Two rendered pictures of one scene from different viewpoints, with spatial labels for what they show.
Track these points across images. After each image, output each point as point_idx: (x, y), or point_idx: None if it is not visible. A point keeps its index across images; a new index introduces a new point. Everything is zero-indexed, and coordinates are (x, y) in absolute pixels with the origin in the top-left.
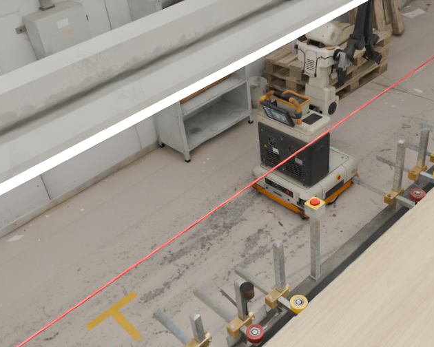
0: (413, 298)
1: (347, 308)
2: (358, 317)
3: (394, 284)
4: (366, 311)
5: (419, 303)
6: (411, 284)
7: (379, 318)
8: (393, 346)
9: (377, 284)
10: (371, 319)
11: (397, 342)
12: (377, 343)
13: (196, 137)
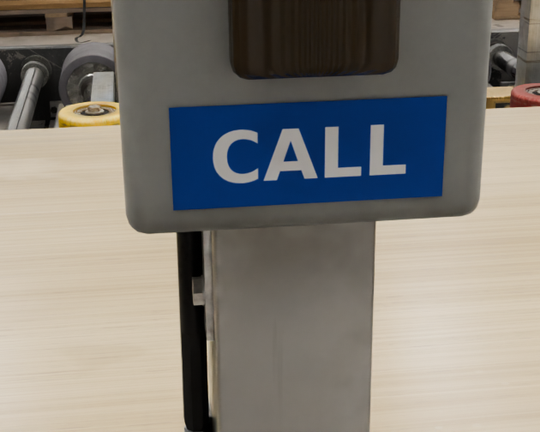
0: (117, 274)
1: (504, 373)
2: (488, 324)
3: (97, 341)
4: (414, 325)
5: (125, 256)
6: (25, 309)
7: (380, 285)
8: (447, 220)
9: (173, 382)
10: (424, 297)
11: (411, 221)
12: (500, 243)
13: None
